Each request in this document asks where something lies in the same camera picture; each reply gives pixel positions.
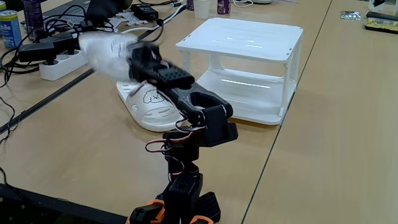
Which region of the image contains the white paper cup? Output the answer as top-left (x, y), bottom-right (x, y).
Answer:
top-left (193, 0), bottom-right (211, 20)

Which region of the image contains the white dog-print slipper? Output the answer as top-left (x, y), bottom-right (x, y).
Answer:
top-left (78, 32), bottom-right (139, 82)
top-left (116, 79), bottom-right (186, 133)

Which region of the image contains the white plastic shoe rack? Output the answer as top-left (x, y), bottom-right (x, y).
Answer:
top-left (175, 17), bottom-right (304, 126)

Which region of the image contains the clear plastic box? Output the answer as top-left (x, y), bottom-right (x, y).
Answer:
top-left (368, 0), bottom-right (398, 13)

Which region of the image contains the black plug adapter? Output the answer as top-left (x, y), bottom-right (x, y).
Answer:
top-left (18, 42), bottom-right (57, 65)
top-left (40, 30), bottom-right (79, 56)

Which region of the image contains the blue drink can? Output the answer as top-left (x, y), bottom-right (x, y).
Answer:
top-left (0, 9), bottom-right (23, 49)

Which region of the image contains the silver foil packet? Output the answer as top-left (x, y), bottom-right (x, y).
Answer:
top-left (340, 10), bottom-right (362, 21)

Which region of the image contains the black power adapter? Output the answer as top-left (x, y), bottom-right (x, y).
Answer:
top-left (130, 2), bottom-right (159, 22)

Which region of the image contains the white power strip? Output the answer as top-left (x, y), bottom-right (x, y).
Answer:
top-left (39, 46), bottom-right (91, 82)

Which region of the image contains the black and yellow box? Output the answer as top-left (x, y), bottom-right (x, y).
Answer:
top-left (364, 11), bottom-right (398, 34)

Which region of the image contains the tall purple drink can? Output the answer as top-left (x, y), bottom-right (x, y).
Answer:
top-left (22, 0), bottom-right (46, 41)

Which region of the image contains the orange table clamp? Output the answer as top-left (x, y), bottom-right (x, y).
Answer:
top-left (126, 198), bottom-right (167, 224)
top-left (189, 215), bottom-right (215, 224)

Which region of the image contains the black cable with connector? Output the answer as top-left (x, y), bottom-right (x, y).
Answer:
top-left (93, 18), bottom-right (165, 44)

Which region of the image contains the white printed bracket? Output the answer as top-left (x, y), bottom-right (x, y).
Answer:
top-left (107, 11), bottom-right (149, 32)

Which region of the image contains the dark laptop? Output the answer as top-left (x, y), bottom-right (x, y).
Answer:
top-left (43, 0), bottom-right (134, 27)

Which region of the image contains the black power plug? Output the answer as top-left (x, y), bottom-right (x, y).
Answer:
top-left (80, 20), bottom-right (97, 34)

